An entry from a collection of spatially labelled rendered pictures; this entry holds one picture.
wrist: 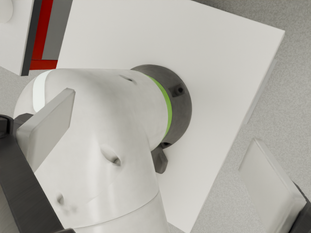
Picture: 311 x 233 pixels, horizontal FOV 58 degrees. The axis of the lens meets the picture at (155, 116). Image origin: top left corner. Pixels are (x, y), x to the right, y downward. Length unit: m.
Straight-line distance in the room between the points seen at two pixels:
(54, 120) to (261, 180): 0.13
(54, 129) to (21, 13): 0.63
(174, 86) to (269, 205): 0.31
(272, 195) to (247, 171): 0.04
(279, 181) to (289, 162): 1.18
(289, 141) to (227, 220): 0.49
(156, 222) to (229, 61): 0.26
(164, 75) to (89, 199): 0.24
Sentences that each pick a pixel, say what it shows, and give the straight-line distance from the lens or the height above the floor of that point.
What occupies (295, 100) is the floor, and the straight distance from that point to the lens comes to 1.29.
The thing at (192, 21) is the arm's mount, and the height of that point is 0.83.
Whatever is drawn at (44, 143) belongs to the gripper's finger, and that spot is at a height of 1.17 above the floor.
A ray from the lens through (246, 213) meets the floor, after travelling 1.46.
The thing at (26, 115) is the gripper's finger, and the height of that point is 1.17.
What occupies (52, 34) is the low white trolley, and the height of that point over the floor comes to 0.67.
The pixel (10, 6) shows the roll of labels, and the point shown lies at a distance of 0.80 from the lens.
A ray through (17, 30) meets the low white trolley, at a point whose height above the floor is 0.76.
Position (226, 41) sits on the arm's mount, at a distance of 0.46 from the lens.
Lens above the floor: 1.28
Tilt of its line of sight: 64 degrees down
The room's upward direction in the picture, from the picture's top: 113 degrees counter-clockwise
